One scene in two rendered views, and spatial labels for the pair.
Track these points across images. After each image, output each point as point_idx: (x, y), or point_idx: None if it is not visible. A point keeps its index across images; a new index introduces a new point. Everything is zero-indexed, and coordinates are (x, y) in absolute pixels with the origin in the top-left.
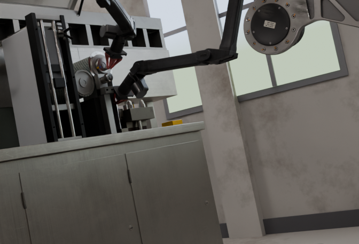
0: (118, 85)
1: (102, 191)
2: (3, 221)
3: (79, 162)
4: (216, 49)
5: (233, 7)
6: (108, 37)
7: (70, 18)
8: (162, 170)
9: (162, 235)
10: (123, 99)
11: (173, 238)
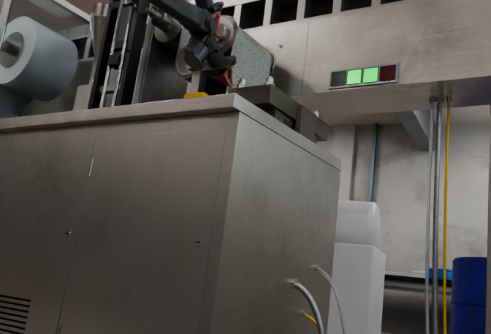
0: (367, 66)
1: (55, 178)
2: None
3: (47, 141)
4: None
5: None
6: None
7: None
8: (139, 168)
9: (101, 261)
10: (213, 74)
11: (117, 274)
